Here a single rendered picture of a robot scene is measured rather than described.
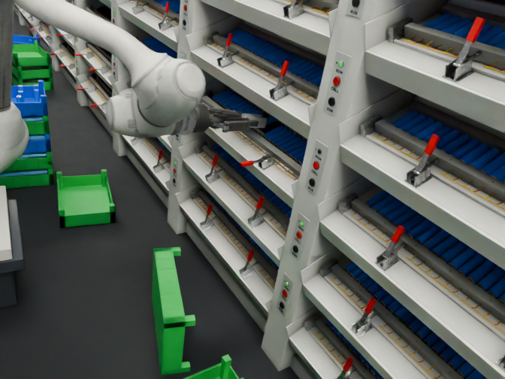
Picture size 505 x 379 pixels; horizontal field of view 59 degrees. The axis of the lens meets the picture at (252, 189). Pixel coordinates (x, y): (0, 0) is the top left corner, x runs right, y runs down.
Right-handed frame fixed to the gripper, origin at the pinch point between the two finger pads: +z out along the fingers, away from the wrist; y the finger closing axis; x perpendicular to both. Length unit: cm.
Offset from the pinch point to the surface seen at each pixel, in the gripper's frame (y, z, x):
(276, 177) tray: 18.9, -2.9, -7.9
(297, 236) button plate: 33.6, -4.0, -16.4
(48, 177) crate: -84, -34, -61
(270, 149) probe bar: 11.1, -0.5, -3.7
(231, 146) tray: -1.6, -4.3, -8.7
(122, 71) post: -102, -1, -18
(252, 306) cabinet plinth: 17, 6, -56
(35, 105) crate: -84, -40, -30
